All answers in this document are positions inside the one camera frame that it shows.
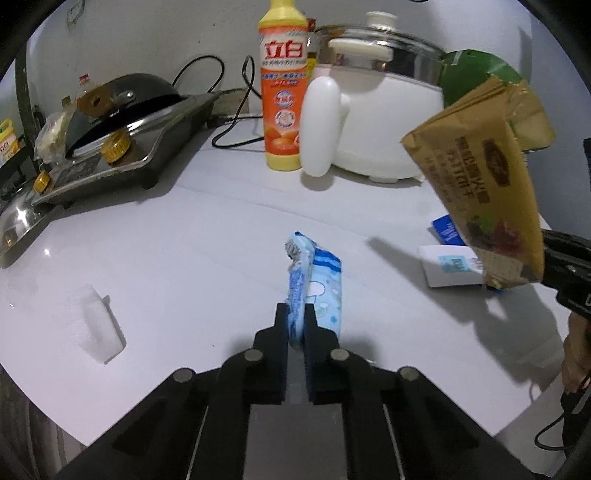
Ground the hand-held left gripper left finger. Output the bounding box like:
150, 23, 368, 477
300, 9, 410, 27
55, 302, 290, 480

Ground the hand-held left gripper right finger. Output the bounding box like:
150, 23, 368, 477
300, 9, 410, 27
305, 307, 543, 480

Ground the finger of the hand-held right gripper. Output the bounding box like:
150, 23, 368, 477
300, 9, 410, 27
542, 256, 591, 291
541, 229, 591, 259

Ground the blue printed snack wrapper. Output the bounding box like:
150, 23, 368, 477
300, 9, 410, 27
283, 231, 345, 349

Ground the brown printed snack packet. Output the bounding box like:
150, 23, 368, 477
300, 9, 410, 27
401, 76, 546, 292

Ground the small white carton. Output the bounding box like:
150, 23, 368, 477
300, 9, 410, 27
418, 244, 486, 289

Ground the blue card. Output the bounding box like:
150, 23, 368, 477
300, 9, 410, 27
430, 215, 467, 245

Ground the person's right hand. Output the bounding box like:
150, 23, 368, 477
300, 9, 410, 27
560, 311, 591, 395

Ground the white foam block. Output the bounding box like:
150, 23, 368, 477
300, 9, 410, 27
65, 284, 127, 364

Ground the green and gold bag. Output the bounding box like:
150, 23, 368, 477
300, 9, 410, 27
438, 48, 557, 151

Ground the orange yellow dish soap bottle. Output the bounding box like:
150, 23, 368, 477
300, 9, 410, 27
257, 0, 309, 172

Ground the white electric cooking pot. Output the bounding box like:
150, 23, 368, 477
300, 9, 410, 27
300, 28, 448, 184

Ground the black tabletop stove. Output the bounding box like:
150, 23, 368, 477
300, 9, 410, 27
28, 90, 222, 206

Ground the black wok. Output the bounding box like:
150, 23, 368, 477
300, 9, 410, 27
69, 73, 183, 151

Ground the glass pot lid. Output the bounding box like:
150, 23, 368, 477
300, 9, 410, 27
315, 11, 447, 58

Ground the plastic bag of white food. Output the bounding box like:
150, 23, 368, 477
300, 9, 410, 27
34, 111, 72, 160

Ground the yellow detergent bottle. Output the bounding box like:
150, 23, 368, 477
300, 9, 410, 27
0, 119, 17, 162

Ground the grey vertical pipe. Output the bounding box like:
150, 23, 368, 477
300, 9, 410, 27
14, 46, 43, 153

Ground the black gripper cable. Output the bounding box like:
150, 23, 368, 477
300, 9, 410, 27
534, 392, 591, 451

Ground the black power cable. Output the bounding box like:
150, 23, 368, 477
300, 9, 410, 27
173, 54, 269, 149

